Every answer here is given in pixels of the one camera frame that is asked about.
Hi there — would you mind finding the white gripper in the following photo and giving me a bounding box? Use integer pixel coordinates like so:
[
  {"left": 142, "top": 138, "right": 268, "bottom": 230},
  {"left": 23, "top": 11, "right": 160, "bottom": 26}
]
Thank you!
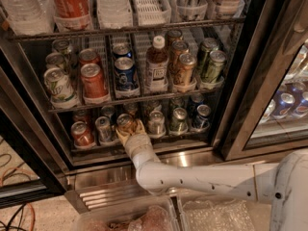
[{"left": 115, "top": 118, "right": 152, "bottom": 159}]

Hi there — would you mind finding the orange soda can front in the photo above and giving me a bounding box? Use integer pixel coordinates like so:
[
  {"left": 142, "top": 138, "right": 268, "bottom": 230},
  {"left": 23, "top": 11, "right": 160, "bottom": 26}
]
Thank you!
[{"left": 116, "top": 114, "right": 137, "bottom": 134}]

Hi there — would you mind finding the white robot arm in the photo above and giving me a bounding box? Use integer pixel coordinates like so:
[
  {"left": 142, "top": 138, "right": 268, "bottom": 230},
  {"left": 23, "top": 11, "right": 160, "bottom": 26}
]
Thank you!
[{"left": 115, "top": 121, "right": 308, "bottom": 231}]

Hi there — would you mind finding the silver white can bottom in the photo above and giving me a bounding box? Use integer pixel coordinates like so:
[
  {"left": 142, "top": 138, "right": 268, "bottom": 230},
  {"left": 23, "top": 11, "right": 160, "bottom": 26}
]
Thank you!
[{"left": 147, "top": 111, "right": 166, "bottom": 136}]

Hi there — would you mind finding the silver can bottom shelf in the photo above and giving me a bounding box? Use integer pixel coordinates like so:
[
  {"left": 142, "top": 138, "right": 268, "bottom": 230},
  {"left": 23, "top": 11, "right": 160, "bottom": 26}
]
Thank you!
[{"left": 95, "top": 116, "right": 113, "bottom": 142}]

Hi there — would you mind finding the green can bottom shelf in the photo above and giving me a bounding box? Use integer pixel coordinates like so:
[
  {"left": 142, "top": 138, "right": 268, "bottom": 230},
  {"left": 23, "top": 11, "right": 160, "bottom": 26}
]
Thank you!
[{"left": 169, "top": 107, "right": 188, "bottom": 134}]

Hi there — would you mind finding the red can bottom shelf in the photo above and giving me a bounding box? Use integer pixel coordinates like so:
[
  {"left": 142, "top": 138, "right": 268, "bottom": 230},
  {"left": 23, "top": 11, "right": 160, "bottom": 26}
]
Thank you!
[{"left": 70, "top": 121, "right": 94, "bottom": 146}]

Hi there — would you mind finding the blue pepsi can middle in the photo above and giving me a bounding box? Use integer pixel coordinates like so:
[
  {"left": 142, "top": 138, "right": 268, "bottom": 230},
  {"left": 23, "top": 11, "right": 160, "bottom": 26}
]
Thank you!
[{"left": 115, "top": 57, "right": 138, "bottom": 91}]

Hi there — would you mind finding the red soda can middle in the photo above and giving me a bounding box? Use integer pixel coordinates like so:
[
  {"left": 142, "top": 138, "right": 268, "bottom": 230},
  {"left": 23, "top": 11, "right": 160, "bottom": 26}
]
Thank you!
[{"left": 81, "top": 64, "right": 108, "bottom": 98}]

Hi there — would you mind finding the blue can bottom shelf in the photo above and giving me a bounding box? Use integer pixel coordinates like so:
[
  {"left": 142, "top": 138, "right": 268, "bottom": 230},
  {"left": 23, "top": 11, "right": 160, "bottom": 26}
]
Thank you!
[{"left": 192, "top": 104, "right": 211, "bottom": 129}]

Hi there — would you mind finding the green white 7up can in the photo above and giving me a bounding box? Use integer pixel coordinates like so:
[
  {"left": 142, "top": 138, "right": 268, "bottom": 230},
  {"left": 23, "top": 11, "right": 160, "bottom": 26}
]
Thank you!
[{"left": 44, "top": 67, "right": 78, "bottom": 109}]

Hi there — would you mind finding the blue can middle rear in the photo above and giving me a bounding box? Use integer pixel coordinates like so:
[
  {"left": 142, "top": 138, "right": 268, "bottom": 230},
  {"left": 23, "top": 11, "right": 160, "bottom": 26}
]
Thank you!
[{"left": 113, "top": 44, "right": 132, "bottom": 59}]

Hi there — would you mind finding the red can middle rear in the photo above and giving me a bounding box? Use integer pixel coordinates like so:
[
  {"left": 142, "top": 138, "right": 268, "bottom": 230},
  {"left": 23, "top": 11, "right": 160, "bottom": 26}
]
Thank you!
[{"left": 78, "top": 48, "right": 101, "bottom": 65}]

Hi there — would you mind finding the gold brown can front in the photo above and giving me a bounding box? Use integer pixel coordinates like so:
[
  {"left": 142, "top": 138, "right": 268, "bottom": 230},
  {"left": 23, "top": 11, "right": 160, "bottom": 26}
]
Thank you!
[{"left": 173, "top": 53, "right": 197, "bottom": 86}]

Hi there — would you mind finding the gold brown can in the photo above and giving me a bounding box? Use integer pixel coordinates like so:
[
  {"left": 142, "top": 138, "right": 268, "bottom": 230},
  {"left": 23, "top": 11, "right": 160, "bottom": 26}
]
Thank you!
[
  {"left": 168, "top": 40, "right": 190, "bottom": 75},
  {"left": 173, "top": 53, "right": 197, "bottom": 86}
]

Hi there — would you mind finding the green tall can front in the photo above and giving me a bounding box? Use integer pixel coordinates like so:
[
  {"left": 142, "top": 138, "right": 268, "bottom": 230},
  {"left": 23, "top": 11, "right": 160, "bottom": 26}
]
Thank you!
[{"left": 201, "top": 50, "right": 227, "bottom": 83}]

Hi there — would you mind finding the green tall can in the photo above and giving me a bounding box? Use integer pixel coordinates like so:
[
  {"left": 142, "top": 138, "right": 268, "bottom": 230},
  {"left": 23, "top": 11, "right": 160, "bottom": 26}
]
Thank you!
[
  {"left": 197, "top": 38, "right": 219, "bottom": 73},
  {"left": 201, "top": 50, "right": 227, "bottom": 83}
]

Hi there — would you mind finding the green tall can rear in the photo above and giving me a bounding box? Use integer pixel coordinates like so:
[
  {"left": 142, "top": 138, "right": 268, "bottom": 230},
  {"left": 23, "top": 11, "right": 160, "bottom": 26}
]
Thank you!
[{"left": 197, "top": 38, "right": 219, "bottom": 73}]

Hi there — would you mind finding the fridge right glass door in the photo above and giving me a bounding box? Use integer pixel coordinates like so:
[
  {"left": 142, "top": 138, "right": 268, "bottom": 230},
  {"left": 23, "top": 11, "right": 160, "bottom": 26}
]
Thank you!
[{"left": 216, "top": 0, "right": 308, "bottom": 161}]

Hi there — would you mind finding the blue pepsi can right fridge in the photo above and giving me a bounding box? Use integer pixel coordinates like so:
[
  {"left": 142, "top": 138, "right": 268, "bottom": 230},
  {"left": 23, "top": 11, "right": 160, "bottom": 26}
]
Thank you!
[{"left": 272, "top": 92, "right": 295, "bottom": 119}]

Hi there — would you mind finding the iced tea bottle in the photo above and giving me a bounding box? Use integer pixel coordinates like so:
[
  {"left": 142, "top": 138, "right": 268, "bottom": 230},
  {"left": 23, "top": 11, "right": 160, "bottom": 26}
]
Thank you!
[{"left": 145, "top": 36, "right": 168, "bottom": 91}]

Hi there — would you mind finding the left clear plastic bin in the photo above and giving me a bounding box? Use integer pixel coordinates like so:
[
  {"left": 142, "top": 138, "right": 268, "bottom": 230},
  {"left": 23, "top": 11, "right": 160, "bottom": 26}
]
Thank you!
[{"left": 70, "top": 195, "right": 180, "bottom": 231}]

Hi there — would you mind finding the clear plastic bin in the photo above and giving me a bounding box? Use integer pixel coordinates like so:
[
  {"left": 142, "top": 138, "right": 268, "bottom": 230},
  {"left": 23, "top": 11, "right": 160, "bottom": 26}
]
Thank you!
[
  {"left": 70, "top": 195, "right": 180, "bottom": 231},
  {"left": 177, "top": 192, "right": 271, "bottom": 231}
]

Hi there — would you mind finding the right clear plastic bin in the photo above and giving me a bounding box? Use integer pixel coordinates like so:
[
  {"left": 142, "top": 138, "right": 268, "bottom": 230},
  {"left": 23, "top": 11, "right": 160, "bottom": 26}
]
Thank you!
[{"left": 177, "top": 192, "right": 271, "bottom": 231}]

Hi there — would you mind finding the white empty plastic tray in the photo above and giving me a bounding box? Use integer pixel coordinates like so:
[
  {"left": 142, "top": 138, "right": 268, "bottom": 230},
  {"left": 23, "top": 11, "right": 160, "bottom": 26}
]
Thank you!
[{"left": 133, "top": 0, "right": 171, "bottom": 26}]

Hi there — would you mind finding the red coca cola bottle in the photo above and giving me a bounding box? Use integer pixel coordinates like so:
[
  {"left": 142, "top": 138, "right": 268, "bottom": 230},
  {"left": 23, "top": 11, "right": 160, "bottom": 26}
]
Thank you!
[{"left": 54, "top": 0, "right": 90, "bottom": 31}]

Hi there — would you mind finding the clear water bottle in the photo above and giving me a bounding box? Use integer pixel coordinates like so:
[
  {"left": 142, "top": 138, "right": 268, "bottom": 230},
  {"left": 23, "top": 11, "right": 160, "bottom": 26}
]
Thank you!
[{"left": 1, "top": 0, "right": 54, "bottom": 36}]

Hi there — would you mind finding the middle wire shelf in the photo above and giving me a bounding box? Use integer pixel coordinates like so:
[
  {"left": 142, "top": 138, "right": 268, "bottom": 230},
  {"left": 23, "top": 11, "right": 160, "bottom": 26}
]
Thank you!
[{"left": 48, "top": 87, "right": 221, "bottom": 114}]

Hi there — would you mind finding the wire shelf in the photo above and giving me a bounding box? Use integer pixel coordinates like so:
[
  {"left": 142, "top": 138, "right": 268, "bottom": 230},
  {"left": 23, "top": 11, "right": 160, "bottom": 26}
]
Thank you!
[
  {"left": 48, "top": 87, "right": 221, "bottom": 114},
  {"left": 5, "top": 17, "right": 245, "bottom": 42}
]

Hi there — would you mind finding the orange cable on floor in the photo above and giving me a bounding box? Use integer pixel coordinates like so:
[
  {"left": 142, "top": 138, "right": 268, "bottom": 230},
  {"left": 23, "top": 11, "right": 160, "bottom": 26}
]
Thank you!
[{"left": 0, "top": 167, "right": 37, "bottom": 231}]

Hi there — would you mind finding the top wire shelf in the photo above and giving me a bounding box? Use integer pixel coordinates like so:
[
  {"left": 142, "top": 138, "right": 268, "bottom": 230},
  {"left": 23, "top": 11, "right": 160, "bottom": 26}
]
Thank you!
[{"left": 5, "top": 17, "right": 245, "bottom": 42}]

